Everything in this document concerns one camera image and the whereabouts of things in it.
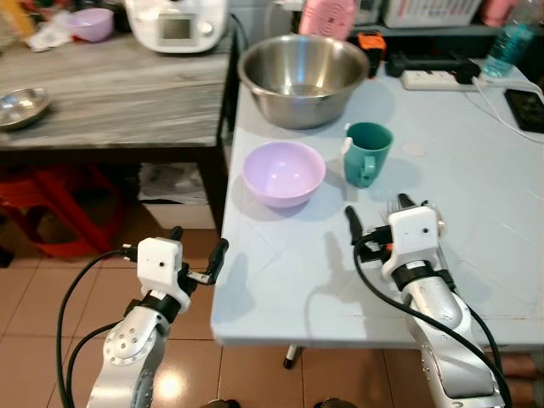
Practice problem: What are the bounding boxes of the green mug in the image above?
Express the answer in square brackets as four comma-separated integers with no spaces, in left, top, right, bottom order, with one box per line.
[342,122,395,190]

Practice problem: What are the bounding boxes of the big purple plastic bowl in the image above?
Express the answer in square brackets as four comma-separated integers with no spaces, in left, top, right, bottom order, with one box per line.
[242,140,327,210]

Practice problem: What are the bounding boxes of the red plastic stool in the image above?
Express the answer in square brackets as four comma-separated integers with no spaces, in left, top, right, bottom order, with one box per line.
[0,165,113,258]

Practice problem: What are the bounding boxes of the metal table leg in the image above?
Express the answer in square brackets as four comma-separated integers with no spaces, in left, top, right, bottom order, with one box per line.
[284,343,304,370]

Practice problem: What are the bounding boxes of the white power strip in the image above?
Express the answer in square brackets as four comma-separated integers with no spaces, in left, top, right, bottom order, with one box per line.
[400,69,483,92]

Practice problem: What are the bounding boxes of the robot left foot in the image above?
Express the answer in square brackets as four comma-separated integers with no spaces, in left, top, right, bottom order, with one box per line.
[199,398,244,408]

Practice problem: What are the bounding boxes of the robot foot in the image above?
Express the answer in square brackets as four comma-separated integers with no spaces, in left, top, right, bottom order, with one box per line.
[314,397,359,408]
[199,398,244,408]

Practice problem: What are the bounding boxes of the black power adapter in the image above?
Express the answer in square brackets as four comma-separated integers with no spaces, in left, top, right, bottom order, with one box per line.
[386,51,482,85]

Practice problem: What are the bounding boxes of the grey wooden side table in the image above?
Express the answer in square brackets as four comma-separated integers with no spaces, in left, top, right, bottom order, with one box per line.
[0,32,236,232]

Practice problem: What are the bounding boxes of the black smartphone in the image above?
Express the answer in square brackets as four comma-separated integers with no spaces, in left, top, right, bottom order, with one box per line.
[503,87,544,134]

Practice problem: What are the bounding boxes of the large stainless steel bowl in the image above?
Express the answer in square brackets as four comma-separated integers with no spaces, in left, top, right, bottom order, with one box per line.
[237,34,371,131]

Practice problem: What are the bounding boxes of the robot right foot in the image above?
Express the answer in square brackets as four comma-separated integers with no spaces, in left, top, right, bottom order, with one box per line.
[314,397,359,408]

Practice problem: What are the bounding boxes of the orange and black device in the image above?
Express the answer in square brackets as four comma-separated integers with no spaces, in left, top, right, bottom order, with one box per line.
[356,31,388,57]

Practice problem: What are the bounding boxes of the clear blue water bottle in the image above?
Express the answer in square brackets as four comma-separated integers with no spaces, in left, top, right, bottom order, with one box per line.
[483,0,542,80]

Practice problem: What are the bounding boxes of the white plastic basket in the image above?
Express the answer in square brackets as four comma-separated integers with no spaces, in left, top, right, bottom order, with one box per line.
[382,0,479,29]

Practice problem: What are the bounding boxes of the steel plate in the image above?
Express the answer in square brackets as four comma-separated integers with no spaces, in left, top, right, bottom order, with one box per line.
[0,87,51,132]

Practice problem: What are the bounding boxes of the pink appliance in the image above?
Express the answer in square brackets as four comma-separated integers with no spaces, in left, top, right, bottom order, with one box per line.
[298,0,357,42]

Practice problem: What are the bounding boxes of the person's bare foot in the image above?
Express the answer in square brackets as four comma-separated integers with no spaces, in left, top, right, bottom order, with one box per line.
[508,378,544,406]

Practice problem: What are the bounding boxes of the white kitchen appliance with display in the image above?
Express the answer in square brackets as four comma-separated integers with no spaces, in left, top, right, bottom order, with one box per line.
[125,0,230,55]

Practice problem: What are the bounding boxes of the small purple bowl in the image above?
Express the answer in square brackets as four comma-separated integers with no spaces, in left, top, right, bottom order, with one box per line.
[67,8,115,44]

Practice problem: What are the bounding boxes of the crumpled white plastic bag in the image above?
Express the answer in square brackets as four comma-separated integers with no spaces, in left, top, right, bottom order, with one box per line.
[25,12,79,53]

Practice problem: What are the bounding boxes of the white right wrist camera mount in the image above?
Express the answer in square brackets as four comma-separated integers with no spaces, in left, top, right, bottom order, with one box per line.
[379,206,441,283]

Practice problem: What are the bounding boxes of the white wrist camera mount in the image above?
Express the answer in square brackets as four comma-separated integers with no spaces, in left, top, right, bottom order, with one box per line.
[136,237,190,309]
[379,206,441,283]

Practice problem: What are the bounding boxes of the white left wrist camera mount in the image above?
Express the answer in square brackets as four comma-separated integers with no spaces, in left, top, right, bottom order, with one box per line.
[136,237,190,309]

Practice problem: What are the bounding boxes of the long black left arm cable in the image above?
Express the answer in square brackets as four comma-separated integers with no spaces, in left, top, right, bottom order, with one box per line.
[54,245,142,408]

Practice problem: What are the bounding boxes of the white charging cable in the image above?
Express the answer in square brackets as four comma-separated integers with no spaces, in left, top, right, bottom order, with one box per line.
[473,75,544,144]

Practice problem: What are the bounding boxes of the short black left arm cable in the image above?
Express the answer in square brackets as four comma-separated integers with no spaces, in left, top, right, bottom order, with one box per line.
[65,320,122,408]

